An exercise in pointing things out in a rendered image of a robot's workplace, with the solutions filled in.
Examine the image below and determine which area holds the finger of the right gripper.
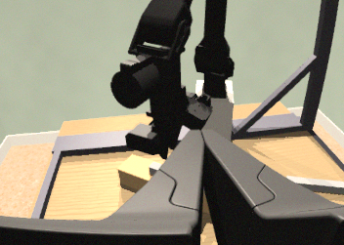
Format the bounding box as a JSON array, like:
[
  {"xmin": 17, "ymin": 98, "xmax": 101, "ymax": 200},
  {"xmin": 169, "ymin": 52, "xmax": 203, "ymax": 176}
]
[
  {"xmin": 158, "ymin": 134, "xmax": 176, "ymax": 160},
  {"xmin": 169, "ymin": 121, "xmax": 183, "ymax": 150}
]

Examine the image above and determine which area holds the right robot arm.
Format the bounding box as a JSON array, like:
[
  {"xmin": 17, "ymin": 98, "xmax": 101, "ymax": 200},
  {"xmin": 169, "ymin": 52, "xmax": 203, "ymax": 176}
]
[{"xmin": 110, "ymin": 0, "xmax": 235, "ymax": 131}]

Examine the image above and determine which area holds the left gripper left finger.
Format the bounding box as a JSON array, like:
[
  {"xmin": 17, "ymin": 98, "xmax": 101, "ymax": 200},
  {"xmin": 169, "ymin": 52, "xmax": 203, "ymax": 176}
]
[{"xmin": 0, "ymin": 130, "xmax": 205, "ymax": 245}]

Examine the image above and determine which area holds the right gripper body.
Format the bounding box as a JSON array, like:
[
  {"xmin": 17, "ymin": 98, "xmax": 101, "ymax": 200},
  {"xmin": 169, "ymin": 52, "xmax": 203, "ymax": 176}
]
[{"xmin": 125, "ymin": 84, "xmax": 186, "ymax": 155}]

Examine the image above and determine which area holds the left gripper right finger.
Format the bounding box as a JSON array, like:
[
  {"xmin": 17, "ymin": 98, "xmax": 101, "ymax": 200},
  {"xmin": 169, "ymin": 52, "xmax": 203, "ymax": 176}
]
[{"xmin": 201, "ymin": 130, "xmax": 344, "ymax": 245}]

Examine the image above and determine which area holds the white square stick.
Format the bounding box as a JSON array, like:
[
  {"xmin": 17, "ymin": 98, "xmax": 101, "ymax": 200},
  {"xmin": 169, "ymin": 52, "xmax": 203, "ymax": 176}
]
[
  {"xmin": 286, "ymin": 176, "xmax": 344, "ymax": 194},
  {"xmin": 149, "ymin": 162, "xmax": 162, "ymax": 175}
]

